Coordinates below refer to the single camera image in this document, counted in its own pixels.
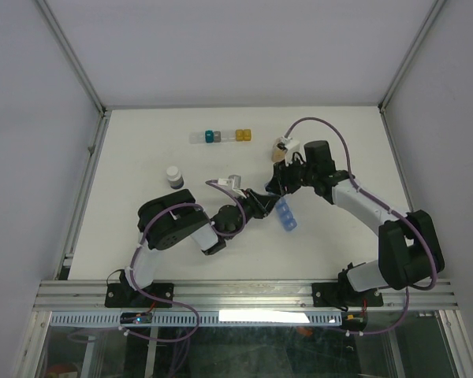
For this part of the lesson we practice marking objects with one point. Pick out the white cap pill bottle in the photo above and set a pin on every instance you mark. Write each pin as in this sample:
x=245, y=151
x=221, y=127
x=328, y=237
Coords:
x=174, y=177

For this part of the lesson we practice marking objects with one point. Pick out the aluminium frame post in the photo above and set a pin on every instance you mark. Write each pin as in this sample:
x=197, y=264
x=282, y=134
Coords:
x=419, y=39
x=70, y=55

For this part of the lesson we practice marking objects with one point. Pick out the left aluminium frame post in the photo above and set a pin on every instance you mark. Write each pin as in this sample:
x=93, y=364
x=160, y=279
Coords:
x=70, y=55

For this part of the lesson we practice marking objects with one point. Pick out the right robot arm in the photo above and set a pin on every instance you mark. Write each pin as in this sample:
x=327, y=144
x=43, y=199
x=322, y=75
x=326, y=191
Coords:
x=408, y=247

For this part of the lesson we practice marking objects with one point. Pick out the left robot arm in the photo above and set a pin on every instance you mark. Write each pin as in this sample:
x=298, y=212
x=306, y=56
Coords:
x=166, y=221

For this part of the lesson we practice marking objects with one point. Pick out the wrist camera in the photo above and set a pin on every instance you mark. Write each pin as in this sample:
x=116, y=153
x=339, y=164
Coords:
x=232, y=184
x=289, y=146

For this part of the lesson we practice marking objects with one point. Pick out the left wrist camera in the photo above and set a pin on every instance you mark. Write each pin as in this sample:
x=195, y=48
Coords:
x=232, y=184

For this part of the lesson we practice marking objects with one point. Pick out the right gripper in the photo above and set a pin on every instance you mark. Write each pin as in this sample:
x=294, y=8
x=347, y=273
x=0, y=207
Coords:
x=281, y=179

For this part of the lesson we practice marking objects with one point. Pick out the grey slotted cable duct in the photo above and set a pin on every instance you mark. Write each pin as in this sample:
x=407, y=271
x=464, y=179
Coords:
x=218, y=318

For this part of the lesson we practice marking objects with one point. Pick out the aluminium front rail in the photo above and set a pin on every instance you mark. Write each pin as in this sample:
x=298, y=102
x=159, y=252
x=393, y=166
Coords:
x=205, y=295

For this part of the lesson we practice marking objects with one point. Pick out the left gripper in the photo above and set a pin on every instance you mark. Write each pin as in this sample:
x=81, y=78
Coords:
x=256, y=201

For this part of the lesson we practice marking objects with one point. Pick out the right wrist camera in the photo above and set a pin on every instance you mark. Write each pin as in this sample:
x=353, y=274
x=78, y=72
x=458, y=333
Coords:
x=289, y=146

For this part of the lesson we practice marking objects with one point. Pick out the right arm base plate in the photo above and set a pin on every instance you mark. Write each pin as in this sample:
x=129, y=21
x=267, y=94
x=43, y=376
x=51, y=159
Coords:
x=336, y=295

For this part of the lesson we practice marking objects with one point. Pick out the blue weekly pill organizer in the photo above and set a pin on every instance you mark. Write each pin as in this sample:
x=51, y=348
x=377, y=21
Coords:
x=285, y=215

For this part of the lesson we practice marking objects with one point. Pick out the right aluminium frame post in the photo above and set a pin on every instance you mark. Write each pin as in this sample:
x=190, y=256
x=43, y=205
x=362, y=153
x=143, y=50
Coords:
x=419, y=39

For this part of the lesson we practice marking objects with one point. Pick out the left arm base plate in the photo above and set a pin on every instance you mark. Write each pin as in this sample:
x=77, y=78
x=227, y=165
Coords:
x=121, y=295

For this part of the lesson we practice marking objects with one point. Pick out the amber pill bottle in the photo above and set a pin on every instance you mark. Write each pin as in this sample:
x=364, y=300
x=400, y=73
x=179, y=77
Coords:
x=277, y=155

